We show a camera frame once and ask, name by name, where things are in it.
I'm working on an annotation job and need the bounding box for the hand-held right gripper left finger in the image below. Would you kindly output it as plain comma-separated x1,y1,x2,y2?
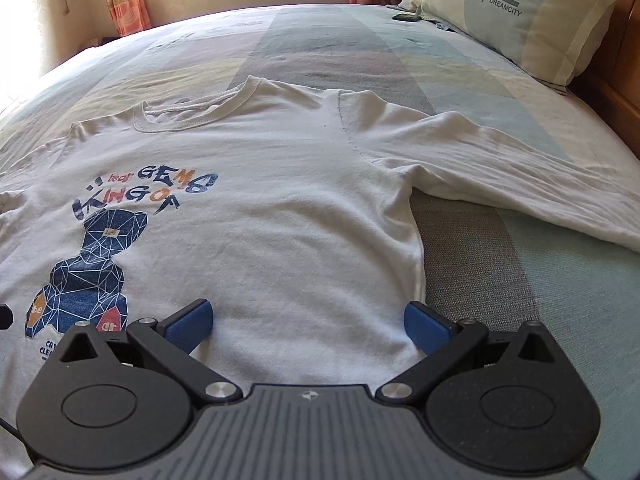
59,299,242,406

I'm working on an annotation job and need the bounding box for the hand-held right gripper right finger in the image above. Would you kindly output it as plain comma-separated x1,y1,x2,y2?
375,302,558,406

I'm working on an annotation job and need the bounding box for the white long-sleeve shirt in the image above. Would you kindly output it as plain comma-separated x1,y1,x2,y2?
0,75,640,461

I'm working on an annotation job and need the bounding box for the wooden headboard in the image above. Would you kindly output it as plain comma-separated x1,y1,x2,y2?
570,0,640,161

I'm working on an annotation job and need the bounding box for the large pastel printed pillow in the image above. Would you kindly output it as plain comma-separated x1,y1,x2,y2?
420,0,629,87

